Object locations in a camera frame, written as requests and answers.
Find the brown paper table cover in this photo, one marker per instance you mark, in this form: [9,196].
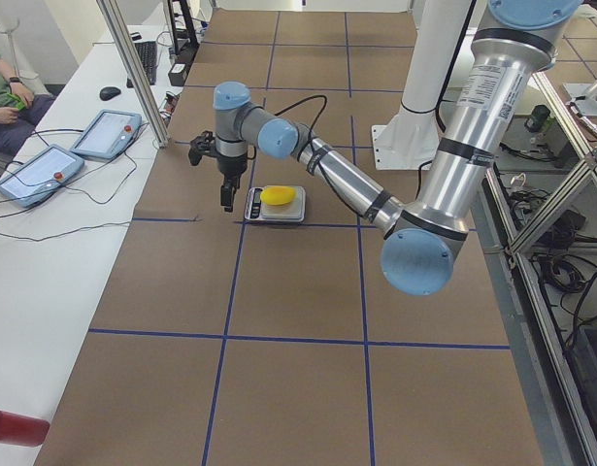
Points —
[223,342]

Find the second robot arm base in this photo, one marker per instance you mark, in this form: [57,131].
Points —
[583,96]

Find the seated person green shirt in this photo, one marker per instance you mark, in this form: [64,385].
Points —
[21,110]

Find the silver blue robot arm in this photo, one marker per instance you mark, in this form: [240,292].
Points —
[422,239]

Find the red cylinder object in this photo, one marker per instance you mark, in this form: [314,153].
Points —
[21,430]

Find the grey digital kitchen scale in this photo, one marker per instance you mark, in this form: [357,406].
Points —
[258,211]

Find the blue teach pendant near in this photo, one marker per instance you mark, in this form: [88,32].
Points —
[40,177]

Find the blue teach pendant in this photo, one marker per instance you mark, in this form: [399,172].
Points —
[40,177]
[108,135]

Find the yellow mango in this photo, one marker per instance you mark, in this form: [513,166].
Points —
[278,195]

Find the aluminium profile post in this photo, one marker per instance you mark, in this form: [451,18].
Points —
[134,69]

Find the aluminium frame rack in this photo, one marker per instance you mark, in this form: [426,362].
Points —
[539,205]

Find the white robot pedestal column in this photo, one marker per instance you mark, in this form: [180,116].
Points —
[412,135]

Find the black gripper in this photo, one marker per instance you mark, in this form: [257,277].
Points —
[231,166]

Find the blue teach pendant far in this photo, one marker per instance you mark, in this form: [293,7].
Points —
[108,135]

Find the black computer mouse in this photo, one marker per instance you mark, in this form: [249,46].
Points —
[109,92]

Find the white side table cover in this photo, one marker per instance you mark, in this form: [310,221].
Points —
[55,259]

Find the black keyboard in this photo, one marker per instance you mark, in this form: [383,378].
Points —
[147,52]

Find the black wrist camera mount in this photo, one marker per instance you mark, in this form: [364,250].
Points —
[203,145]

